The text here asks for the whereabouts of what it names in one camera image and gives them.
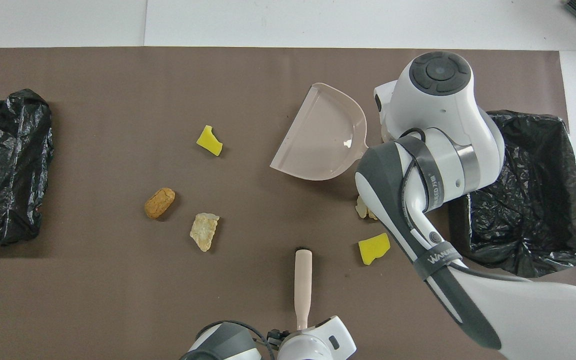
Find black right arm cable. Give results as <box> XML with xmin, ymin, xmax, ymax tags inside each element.
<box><xmin>399</xmin><ymin>127</ymin><xmax>534</xmax><ymax>283</ymax></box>

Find plain yellow sponge piece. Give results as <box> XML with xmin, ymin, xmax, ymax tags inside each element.
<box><xmin>358</xmin><ymin>232</ymin><xmax>391</xmax><ymax>266</ymax></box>

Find brown cork chunk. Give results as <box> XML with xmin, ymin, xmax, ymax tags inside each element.
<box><xmin>144</xmin><ymin>187</ymin><xmax>176</xmax><ymax>220</ymax></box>

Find pale ridged foam chunk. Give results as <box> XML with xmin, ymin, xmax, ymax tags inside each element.
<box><xmin>189</xmin><ymin>213</ymin><xmax>220</xmax><ymax>252</ymax></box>

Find yellow sponge wedge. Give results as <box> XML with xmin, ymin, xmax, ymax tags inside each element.
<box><xmin>196</xmin><ymin>125</ymin><xmax>224</xmax><ymax>157</ymax></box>

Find beige plastic dustpan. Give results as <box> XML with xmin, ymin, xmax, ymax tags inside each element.
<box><xmin>270</xmin><ymin>82</ymin><xmax>369</xmax><ymax>181</ymax></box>

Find bin covered by black bag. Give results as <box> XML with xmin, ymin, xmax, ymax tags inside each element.
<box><xmin>0</xmin><ymin>89</ymin><xmax>54</xmax><ymax>247</ymax></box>

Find beige hand brush black bristles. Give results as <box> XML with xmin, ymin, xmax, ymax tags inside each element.
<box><xmin>294</xmin><ymin>247</ymin><xmax>314</xmax><ymax>331</ymax></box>

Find pale paper ball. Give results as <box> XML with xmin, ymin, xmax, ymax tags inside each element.
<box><xmin>356</xmin><ymin>195</ymin><xmax>379</xmax><ymax>221</ymax></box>

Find open bin with black bag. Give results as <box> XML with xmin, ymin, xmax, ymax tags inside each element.
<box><xmin>448</xmin><ymin>110</ymin><xmax>576</xmax><ymax>279</ymax></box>

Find brown table mat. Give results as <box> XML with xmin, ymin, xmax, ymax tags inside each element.
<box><xmin>0</xmin><ymin>47</ymin><xmax>576</xmax><ymax>360</ymax></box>

